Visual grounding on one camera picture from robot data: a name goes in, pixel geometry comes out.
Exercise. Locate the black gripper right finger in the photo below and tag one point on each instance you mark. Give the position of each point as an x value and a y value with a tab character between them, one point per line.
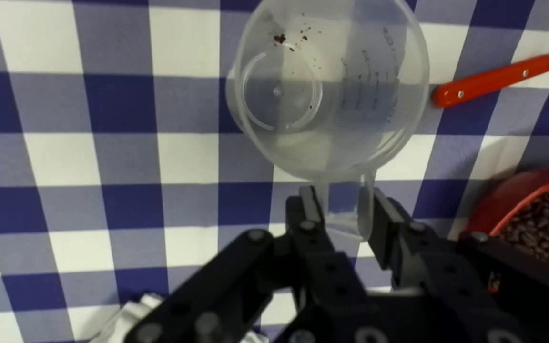
453	273

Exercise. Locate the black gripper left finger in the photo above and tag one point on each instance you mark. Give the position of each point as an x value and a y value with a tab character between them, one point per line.
268	279

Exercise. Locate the clear plastic measuring jug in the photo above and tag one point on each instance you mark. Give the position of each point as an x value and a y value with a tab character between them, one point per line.
363	115

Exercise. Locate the red bowl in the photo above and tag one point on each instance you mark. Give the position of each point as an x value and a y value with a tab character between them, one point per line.
510	197

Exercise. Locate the coffee beans of bowl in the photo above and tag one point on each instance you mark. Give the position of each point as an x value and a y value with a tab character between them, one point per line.
548	221

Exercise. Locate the white cloth red stripes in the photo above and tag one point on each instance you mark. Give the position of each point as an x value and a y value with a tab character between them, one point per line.
129	317

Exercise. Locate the blue white checkered tablecloth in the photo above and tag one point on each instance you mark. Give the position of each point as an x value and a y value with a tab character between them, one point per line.
66	159

